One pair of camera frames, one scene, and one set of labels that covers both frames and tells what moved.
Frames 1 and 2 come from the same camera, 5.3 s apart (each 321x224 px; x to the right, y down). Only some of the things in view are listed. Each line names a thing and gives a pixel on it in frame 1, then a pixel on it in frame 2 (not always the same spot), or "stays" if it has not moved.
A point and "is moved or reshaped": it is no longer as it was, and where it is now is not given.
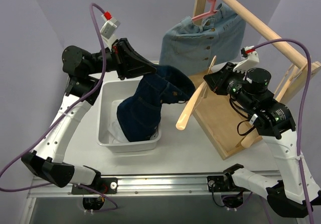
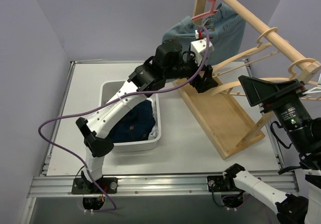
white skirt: (119, 136) -> (154, 133)
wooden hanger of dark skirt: (200, 94) -> (260, 46)
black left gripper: (120, 59) -> (202, 77)
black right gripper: (218, 80) -> (272, 93)
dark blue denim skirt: (139, 115) is moved or reshaped
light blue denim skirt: (189, 45) stays
